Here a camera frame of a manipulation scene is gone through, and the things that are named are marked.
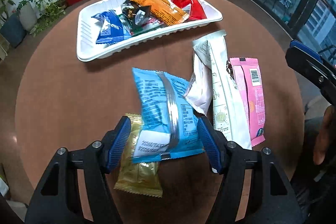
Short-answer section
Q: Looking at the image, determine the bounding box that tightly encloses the white floral candy packet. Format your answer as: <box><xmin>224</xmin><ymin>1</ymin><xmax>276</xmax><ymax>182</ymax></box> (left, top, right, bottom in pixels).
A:
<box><xmin>143</xmin><ymin>17</ymin><xmax>165</xmax><ymax>30</ymax></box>

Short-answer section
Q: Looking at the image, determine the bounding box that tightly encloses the dark blue snack packet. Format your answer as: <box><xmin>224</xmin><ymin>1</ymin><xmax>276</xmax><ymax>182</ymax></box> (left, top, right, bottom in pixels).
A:
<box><xmin>91</xmin><ymin>10</ymin><xmax>132</xmax><ymax>45</ymax></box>

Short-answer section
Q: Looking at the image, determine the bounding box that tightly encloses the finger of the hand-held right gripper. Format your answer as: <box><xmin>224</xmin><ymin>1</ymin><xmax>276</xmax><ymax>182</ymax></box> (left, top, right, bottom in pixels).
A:
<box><xmin>286</xmin><ymin>46</ymin><xmax>336</xmax><ymax>105</ymax></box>
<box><xmin>290</xmin><ymin>40</ymin><xmax>323</xmax><ymax>61</ymax></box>

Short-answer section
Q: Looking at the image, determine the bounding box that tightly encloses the short white snack packet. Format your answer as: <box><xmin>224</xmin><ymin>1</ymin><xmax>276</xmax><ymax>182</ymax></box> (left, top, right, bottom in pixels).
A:
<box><xmin>183</xmin><ymin>39</ymin><xmax>214</xmax><ymax>116</ymax></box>

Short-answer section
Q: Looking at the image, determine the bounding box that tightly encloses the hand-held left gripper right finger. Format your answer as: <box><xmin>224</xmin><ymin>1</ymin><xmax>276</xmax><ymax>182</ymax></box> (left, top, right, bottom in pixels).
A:
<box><xmin>197</xmin><ymin>116</ymin><xmax>304</xmax><ymax>224</ymax></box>

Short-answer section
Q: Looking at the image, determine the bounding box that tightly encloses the trailing pothos plant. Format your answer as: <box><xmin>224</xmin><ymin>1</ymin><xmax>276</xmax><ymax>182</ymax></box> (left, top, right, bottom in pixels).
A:
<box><xmin>31</xmin><ymin>0</ymin><xmax>67</xmax><ymax>36</ymax></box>

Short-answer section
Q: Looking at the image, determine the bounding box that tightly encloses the red snack bag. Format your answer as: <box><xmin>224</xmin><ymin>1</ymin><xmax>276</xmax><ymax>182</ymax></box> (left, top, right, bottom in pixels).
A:
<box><xmin>161</xmin><ymin>0</ymin><xmax>207</xmax><ymax>21</ymax></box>

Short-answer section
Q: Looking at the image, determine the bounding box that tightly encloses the orange snack packet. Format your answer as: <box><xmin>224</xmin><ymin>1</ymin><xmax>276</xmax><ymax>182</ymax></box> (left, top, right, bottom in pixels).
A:
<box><xmin>129</xmin><ymin>0</ymin><xmax>190</xmax><ymax>27</ymax></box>

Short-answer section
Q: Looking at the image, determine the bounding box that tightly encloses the long white snack packet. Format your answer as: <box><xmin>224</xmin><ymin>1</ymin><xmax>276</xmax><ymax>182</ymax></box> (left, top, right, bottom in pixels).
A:
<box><xmin>207</xmin><ymin>29</ymin><xmax>253</xmax><ymax>149</ymax></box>

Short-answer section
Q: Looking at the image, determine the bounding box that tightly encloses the gold snack packet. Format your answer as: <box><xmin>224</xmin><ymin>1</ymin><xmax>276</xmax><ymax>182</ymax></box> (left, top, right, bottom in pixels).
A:
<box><xmin>114</xmin><ymin>113</ymin><xmax>164</xmax><ymax>198</ymax></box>

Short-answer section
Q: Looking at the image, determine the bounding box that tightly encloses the black silver snack packet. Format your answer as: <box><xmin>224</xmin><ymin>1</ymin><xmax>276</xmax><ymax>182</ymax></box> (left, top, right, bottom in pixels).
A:
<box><xmin>120</xmin><ymin>0</ymin><xmax>152</xmax><ymax>29</ymax></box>

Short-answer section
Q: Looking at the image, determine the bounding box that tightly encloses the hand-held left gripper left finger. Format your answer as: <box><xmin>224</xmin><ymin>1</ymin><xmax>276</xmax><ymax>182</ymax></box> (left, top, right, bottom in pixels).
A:
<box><xmin>24</xmin><ymin>116</ymin><xmax>132</xmax><ymax>224</ymax></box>

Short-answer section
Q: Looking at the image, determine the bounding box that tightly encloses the green snack packet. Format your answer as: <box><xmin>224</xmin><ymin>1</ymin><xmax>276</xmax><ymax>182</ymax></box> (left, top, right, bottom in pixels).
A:
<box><xmin>119</xmin><ymin>14</ymin><xmax>149</xmax><ymax>36</ymax></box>

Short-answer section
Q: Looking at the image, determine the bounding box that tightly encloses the person's right hand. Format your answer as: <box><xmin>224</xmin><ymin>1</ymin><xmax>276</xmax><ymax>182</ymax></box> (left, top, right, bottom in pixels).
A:
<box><xmin>313</xmin><ymin>106</ymin><xmax>336</xmax><ymax>165</ymax></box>

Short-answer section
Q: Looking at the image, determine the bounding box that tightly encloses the white plastic tray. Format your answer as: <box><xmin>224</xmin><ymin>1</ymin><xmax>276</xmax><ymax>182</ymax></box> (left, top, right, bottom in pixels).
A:
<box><xmin>76</xmin><ymin>0</ymin><xmax>223</xmax><ymax>63</ymax></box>

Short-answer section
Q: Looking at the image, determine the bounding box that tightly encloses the brown chocolate packet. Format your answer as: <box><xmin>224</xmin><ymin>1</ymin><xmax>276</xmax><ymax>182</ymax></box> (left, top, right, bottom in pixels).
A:
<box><xmin>225</xmin><ymin>60</ymin><xmax>237</xmax><ymax>83</ymax></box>

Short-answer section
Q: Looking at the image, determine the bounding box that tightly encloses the light blue snack packet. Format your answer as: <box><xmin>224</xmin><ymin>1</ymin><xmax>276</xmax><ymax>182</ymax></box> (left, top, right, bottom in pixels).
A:
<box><xmin>131</xmin><ymin>67</ymin><xmax>206</xmax><ymax>164</ymax></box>

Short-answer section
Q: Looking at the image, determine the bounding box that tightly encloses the tall plant in blue-grey pot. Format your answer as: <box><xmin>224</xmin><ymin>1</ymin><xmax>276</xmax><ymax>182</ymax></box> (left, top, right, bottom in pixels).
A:
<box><xmin>0</xmin><ymin>0</ymin><xmax>27</xmax><ymax>48</ymax></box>

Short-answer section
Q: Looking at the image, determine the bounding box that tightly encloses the pink snack packet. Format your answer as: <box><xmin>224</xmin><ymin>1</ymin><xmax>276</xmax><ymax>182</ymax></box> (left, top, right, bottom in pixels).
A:
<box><xmin>229</xmin><ymin>56</ymin><xmax>266</xmax><ymax>147</ymax></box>

